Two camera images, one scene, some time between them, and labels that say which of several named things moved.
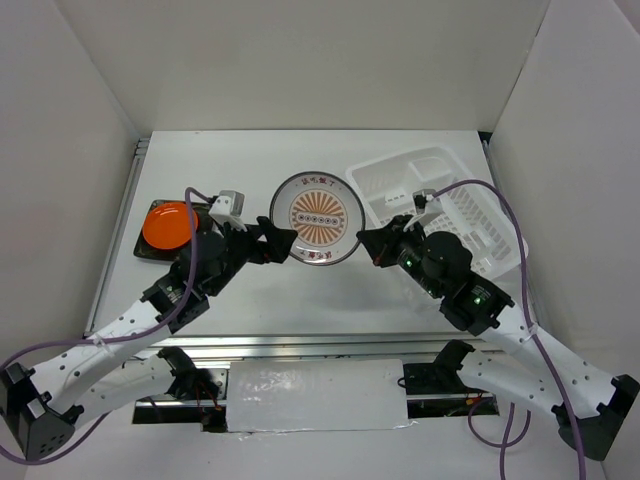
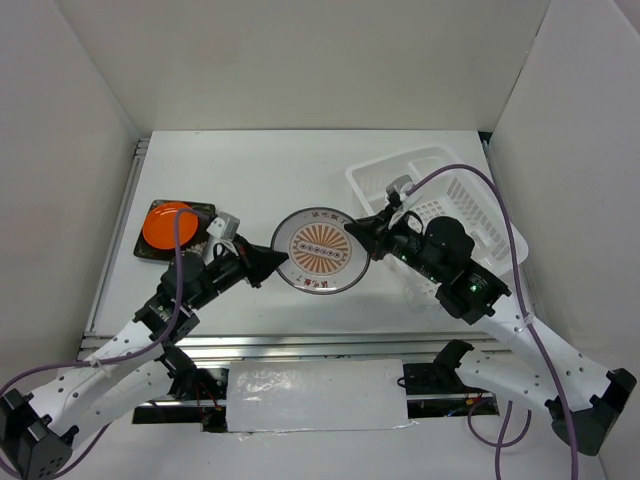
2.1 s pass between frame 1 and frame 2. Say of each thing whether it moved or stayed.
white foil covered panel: stayed
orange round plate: stayed
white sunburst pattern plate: moved
